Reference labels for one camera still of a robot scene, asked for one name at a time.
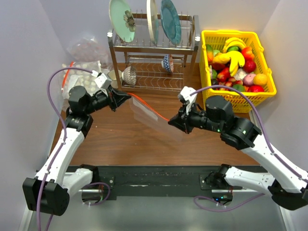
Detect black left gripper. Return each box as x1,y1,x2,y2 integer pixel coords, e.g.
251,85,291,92
84,84,130,115

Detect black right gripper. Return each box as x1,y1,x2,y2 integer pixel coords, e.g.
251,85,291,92
169,100,223,134

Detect clear orange zip bag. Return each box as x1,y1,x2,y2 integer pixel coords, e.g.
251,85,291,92
128,93,183,142

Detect yellow banana bunch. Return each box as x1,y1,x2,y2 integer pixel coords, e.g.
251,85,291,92
212,51,245,77
223,37,247,53

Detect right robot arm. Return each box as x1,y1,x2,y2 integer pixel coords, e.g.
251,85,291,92
168,94,308,211

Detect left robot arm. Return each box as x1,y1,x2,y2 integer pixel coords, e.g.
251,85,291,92
22,86,131,216

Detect bag of white round pieces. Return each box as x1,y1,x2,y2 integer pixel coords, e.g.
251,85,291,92
62,61,109,100

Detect bag of red pieces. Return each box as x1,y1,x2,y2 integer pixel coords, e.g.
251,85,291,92
66,33,111,67

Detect grey patterned bowl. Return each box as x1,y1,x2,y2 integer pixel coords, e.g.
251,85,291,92
122,66,137,86

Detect cream enamel mug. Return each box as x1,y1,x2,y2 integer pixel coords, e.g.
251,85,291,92
108,69,123,89

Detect metal dish rack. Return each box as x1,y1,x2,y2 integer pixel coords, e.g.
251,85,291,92
107,12,201,95

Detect blue patterned bowl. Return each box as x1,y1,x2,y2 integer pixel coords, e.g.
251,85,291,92
161,54,174,73

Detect green lime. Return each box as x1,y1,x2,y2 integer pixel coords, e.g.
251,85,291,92
232,84,245,92

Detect red tomato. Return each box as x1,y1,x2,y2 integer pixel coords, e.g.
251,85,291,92
247,85,264,93

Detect mint green flower plate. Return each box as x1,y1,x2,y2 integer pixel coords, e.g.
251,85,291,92
109,0,136,43

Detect cream plate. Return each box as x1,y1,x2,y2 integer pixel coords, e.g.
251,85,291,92
146,0,159,45

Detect yellow plastic basket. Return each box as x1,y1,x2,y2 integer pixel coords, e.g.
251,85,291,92
199,30,277,113

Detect red apple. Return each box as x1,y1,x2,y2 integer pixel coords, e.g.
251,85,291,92
243,60,257,73

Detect teal plate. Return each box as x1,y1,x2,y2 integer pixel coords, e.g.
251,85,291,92
161,0,181,46

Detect orange fruit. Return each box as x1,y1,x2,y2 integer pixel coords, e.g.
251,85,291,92
253,73,268,86

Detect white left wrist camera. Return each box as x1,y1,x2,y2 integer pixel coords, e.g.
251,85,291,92
94,73,112,90

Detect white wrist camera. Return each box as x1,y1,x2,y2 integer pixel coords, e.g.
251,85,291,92
178,86,197,111
94,73,112,90

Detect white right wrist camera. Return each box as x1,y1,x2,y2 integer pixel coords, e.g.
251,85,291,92
178,86,197,111

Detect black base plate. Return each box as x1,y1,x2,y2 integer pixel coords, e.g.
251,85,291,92
95,166,229,200

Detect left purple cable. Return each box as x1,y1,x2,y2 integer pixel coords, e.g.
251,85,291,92
36,67,99,231

